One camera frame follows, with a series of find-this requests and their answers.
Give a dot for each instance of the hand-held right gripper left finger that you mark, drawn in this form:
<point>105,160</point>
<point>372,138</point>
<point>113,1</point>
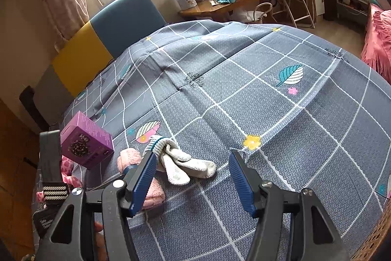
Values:
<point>142,184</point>

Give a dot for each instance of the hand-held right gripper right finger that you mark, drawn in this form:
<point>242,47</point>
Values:
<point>241,184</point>

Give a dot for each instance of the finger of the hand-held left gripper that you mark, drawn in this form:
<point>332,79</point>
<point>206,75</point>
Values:
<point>50,157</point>

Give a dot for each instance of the purple cardboard box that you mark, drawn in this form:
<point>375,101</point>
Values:
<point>88,138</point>

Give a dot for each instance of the white sock pair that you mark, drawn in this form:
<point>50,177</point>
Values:
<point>180,163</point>

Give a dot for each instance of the person's left hand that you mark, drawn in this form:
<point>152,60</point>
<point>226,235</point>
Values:
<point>99,236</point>

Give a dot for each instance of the pink giraffe plush toy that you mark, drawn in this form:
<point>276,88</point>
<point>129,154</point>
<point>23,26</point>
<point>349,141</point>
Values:
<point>67,167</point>

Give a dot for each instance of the pink fluffy cloth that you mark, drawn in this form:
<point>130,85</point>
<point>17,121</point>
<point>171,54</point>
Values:
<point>129,158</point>

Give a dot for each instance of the wooden wardrobe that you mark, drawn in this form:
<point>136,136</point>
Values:
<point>15,172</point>

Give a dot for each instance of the black cushion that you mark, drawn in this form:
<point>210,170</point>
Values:
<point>33,108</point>

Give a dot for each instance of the grey grid printed bedsheet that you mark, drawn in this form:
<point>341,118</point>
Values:
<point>244,96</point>

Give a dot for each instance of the wicker basket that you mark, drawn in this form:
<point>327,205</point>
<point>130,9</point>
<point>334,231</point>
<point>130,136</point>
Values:
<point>378,236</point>

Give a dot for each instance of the grey yellow blue headboard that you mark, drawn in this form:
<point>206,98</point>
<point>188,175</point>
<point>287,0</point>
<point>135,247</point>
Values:
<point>122,19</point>

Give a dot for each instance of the pink blanket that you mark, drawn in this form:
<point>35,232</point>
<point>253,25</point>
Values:
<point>378,40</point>

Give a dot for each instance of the white low shelf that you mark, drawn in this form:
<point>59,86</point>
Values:
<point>351,4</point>

